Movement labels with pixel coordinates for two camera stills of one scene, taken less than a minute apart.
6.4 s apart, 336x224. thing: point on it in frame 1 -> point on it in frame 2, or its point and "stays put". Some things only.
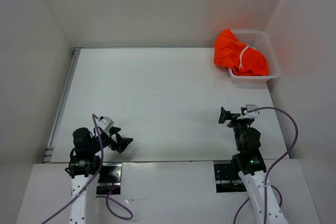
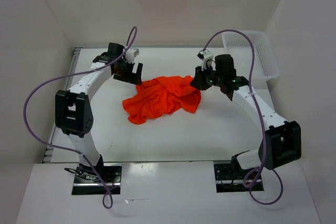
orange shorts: (230, 52) -> (161, 95)
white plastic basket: (259, 41) stays put
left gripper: (122, 142) -> (130, 77)
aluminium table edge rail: (49, 149) stays put
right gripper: (227, 115) -> (197, 82)
